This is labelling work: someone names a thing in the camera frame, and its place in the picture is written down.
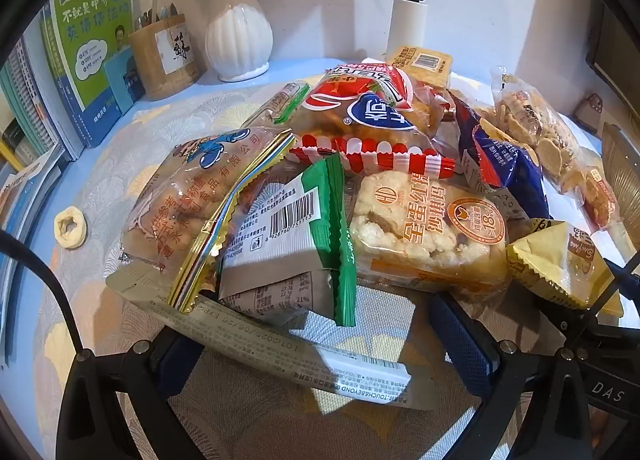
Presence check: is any green cover book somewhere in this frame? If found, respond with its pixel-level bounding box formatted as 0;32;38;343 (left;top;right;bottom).
40;0;136;151

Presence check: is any brown ribbed glass bowl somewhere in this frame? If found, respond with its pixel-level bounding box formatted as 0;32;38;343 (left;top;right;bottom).
600;122;640;241

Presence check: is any green white snack packet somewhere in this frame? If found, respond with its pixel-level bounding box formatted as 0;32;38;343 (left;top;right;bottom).
216;154;358;328

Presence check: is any white desk lamp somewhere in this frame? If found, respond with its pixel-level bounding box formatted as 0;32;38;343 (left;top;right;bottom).
360;0;433;65

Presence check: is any small green stick packet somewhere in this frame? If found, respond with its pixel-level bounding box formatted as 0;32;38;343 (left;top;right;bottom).
257;82;312;128

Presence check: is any cream ring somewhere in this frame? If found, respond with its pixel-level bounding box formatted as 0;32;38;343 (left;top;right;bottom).
54;207;90;251

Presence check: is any clear blue cartoon snack pack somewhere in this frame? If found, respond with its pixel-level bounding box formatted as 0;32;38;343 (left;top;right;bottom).
117;126;296;313

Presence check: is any blue card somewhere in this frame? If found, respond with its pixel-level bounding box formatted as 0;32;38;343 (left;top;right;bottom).
103;47;136;115

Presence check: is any dark monitor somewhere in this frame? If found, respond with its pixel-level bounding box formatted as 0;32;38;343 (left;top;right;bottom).
585;0;640;90

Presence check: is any wooden pen holder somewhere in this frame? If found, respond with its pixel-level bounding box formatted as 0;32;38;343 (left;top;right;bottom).
129;14;207;101

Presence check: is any red white striped snack pack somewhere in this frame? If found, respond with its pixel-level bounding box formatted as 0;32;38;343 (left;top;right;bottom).
287;62;456;181

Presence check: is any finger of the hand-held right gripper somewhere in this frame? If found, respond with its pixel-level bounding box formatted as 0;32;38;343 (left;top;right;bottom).
530;285;640;356
602;252;640;301

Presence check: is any yellow waffle snack pack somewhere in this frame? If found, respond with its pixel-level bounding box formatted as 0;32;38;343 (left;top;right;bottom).
385;44;453;90

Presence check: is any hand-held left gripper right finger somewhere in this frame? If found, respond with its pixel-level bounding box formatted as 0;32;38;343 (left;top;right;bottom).
427;292;601;460

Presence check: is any red label clear snack pack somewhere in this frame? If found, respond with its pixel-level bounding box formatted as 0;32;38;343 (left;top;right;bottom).
400;80;458;141

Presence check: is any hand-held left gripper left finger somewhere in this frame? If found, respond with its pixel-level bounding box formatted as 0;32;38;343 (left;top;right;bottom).
55;325;211;460

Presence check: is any white ribbed vase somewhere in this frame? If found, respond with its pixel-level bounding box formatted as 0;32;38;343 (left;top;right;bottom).
205;0;275;82

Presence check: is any orange print rice cake pack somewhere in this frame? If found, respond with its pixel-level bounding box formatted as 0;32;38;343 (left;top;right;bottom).
347;170;511;298

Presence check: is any fan pattern table mat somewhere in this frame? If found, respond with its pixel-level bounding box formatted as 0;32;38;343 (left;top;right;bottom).
30;57;640;460

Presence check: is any yellow snack packet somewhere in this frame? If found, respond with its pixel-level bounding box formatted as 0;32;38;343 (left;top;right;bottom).
506;217;626;315

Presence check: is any small brown bag ornament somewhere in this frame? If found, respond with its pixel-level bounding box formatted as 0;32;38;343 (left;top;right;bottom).
572;94;603;133

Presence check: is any clear round cookie pack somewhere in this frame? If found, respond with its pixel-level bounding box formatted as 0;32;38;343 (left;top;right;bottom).
487;67;621;231

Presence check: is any stack of books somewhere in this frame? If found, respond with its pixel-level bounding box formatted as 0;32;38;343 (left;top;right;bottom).
0;34;76;371

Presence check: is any black cable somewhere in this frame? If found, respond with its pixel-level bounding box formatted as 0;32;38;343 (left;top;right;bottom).
0;230;88;356

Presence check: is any dark blue snack pack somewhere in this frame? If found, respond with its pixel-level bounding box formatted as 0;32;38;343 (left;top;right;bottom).
447;90;551;223

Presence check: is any bundle of pens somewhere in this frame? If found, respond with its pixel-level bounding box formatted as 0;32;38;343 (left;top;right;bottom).
140;0;181;33

